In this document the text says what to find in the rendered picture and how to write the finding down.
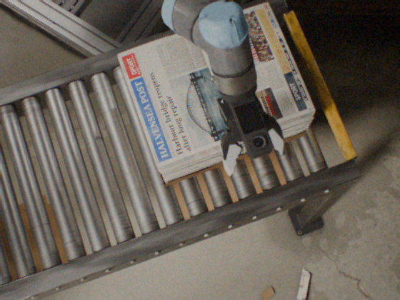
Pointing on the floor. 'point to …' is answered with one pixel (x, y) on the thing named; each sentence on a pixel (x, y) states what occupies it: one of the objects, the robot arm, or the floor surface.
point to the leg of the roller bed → (306, 215)
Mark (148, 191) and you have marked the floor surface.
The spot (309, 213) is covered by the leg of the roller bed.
